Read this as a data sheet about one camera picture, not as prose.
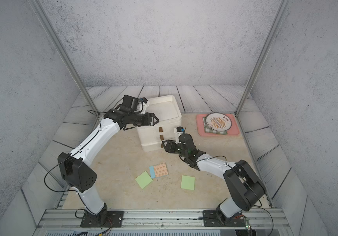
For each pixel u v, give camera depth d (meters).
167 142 0.79
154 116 0.75
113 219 0.73
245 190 0.44
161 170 0.89
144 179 0.87
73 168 0.46
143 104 0.67
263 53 0.87
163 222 0.73
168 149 0.77
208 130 1.08
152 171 0.89
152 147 0.96
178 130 0.78
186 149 0.67
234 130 1.09
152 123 0.73
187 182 0.85
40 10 0.71
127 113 0.62
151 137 0.91
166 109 0.91
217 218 0.66
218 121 1.14
